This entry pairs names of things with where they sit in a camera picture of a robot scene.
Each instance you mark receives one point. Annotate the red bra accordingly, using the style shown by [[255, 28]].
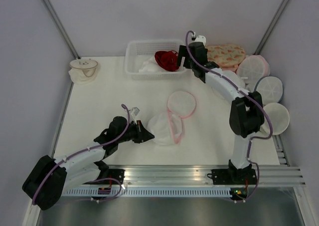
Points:
[[167, 60]]

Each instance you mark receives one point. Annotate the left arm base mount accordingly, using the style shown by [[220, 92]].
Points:
[[110, 181]]

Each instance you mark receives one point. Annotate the aluminium rail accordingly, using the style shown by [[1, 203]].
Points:
[[187, 164]]

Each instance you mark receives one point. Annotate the pink trimmed mesh laundry bag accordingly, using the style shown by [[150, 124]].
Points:
[[167, 127]]

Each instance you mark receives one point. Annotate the white bra in basket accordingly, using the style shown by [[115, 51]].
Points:
[[150, 66]]

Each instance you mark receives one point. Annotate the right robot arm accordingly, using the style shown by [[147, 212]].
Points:
[[245, 119]]

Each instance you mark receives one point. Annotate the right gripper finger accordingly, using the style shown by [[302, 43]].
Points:
[[188, 63], [182, 52]]

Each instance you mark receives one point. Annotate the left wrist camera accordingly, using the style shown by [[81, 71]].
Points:
[[134, 114]]

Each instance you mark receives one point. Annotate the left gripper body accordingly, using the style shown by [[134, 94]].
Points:
[[131, 133]]

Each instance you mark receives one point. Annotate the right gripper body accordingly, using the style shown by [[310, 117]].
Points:
[[187, 53]]

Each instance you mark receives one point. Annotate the right corner frame post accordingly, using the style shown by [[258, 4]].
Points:
[[275, 19]]

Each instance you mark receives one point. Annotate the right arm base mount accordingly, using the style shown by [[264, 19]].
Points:
[[233, 177]]

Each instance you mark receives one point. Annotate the cream round laundry bag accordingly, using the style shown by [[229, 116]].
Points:
[[279, 117]]

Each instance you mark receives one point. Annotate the white plastic basket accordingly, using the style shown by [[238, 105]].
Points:
[[140, 63]]

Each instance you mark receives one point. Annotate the beige collapsed laundry bag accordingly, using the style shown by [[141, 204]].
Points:
[[83, 71]]

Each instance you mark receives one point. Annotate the white slotted cable duct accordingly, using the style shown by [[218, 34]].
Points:
[[149, 192]]

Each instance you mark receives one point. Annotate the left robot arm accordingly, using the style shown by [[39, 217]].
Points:
[[52, 177]]

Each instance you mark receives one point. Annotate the carrot print bra case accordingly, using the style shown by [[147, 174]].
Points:
[[226, 56]]

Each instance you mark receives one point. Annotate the pink rimmed round laundry bag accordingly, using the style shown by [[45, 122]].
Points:
[[252, 68]]

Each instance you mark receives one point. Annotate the corner frame post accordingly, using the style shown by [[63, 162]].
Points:
[[275, 19], [59, 25]]

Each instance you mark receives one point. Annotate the blue rimmed round laundry bag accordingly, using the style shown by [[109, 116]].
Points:
[[270, 87]]

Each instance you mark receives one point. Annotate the left corner frame post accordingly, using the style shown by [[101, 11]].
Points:
[[59, 25]]

